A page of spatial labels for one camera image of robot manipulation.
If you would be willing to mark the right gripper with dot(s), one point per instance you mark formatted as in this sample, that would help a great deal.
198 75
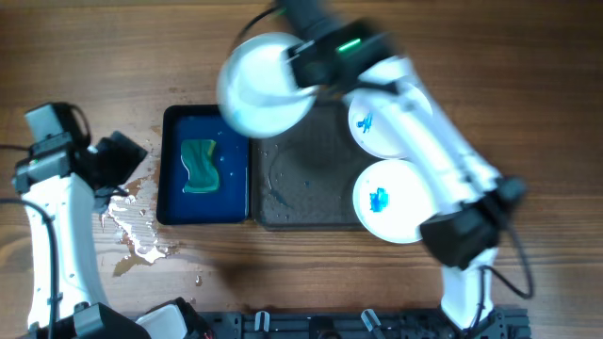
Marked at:
299 82

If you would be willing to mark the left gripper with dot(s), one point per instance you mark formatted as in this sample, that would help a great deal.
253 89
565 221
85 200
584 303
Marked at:
125 154

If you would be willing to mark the white plate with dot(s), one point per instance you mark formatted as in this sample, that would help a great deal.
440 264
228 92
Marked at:
391 200
257 93
370 131

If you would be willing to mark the green and yellow sponge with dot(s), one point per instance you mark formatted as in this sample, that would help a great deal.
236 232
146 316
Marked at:
197 159

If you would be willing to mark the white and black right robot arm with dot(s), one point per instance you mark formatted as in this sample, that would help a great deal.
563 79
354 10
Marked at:
474 201

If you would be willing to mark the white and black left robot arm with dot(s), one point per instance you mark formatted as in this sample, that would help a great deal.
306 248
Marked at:
61 184

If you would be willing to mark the blue water tray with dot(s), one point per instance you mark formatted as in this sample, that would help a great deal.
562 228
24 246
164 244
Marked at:
230 203

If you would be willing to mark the dark brown serving tray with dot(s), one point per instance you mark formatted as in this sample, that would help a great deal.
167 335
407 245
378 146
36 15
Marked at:
302 179

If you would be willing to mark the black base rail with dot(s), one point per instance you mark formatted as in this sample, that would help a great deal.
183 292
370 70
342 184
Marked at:
501 323

